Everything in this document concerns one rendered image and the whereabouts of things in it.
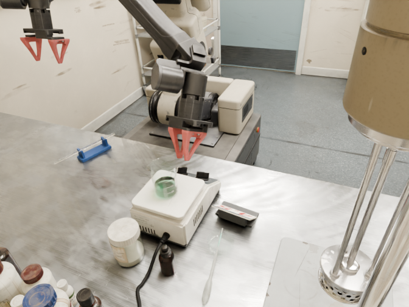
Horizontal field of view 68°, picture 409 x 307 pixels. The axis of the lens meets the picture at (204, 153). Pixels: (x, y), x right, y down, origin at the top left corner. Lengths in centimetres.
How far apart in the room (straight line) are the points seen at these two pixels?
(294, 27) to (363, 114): 325
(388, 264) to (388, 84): 12
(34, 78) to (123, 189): 157
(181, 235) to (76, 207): 30
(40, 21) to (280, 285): 95
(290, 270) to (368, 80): 44
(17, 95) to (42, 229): 151
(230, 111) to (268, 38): 203
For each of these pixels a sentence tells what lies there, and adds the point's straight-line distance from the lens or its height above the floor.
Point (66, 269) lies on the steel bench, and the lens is 70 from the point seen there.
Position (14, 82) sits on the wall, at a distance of 220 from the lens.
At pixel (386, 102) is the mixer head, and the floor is 117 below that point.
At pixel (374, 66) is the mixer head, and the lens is 26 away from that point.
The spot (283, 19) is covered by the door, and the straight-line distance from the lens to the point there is 351.
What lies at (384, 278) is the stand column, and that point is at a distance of 27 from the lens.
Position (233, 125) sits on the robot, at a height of 43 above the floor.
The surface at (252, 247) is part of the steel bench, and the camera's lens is 66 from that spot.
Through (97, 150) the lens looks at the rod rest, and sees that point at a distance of 98.
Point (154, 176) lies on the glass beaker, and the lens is 60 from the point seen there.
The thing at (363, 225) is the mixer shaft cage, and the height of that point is 100.
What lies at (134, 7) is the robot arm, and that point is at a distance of 83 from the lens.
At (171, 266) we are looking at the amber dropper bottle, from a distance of 61.
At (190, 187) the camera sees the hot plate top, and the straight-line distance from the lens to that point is 65.
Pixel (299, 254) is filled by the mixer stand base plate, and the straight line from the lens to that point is 65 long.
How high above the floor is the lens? 127
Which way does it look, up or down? 35 degrees down
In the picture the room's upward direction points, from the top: 3 degrees counter-clockwise
